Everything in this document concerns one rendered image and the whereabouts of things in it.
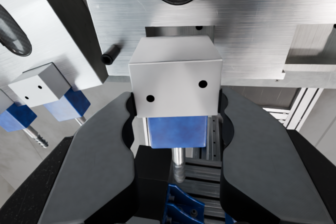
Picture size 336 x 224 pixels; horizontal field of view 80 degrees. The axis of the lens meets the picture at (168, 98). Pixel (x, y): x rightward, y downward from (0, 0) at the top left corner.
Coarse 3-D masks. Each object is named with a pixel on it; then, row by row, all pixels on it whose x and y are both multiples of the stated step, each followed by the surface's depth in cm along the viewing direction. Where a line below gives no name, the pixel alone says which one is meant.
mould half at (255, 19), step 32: (96, 0) 15; (128, 0) 15; (160, 0) 14; (192, 0) 14; (224, 0) 14; (256, 0) 13; (288, 0) 13; (320, 0) 13; (96, 32) 17; (128, 32) 16; (224, 32) 15; (256, 32) 15; (288, 32) 14; (224, 64) 17; (256, 64) 16
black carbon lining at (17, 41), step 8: (0, 8) 21; (0, 16) 21; (8, 16) 21; (0, 24) 22; (8, 24) 22; (16, 24) 22; (0, 32) 23; (8, 32) 23; (16, 32) 22; (0, 40) 23; (8, 40) 23; (16, 40) 23; (24, 40) 23; (8, 48) 23; (16, 48) 23; (24, 48) 23
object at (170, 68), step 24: (144, 48) 13; (168, 48) 12; (192, 48) 12; (144, 72) 11; (168, 72) 11; (192, 72) 11; (216, 72) 11; (144, 96) 12; (168, 96) 12; (192, 96) 12; (216, 96) 12; (168, 120) 14; (192, 120) 14; (168, 144) 15; (192, 144) 15
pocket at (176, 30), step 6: (150, 30) 17; (156, 30) 18; (162, 30) 18; (168, 30) 18; (174, 30) 18; (180, 30) 18; (186, 30) 18; (192, 30) 18; (198, 30) 18; (204, 30) 18; (210, 30) 18; (150, 36) 17; (210, 36) 18
